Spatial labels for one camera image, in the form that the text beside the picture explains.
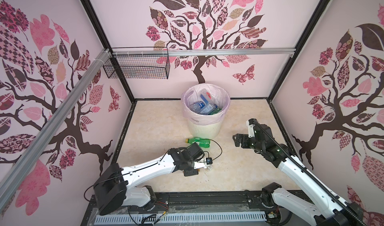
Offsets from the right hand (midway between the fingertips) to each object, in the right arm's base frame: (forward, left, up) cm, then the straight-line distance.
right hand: (240, 135), depth 79 cm
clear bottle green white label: (-13, +17, -13) cm, 25 cm away
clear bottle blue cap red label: (+24, +17, +6) cm, 31 cm away
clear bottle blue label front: (+19, +24, +2) cm, 31 cm away
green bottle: (+3, +20, -13) cm, 24 cm away
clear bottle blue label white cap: (+16, +17, +3) cm, 24 cm away
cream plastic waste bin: (+6, +14, -6) cm, 16 cm away
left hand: (-13, +27, -11) cm, 32 cm away
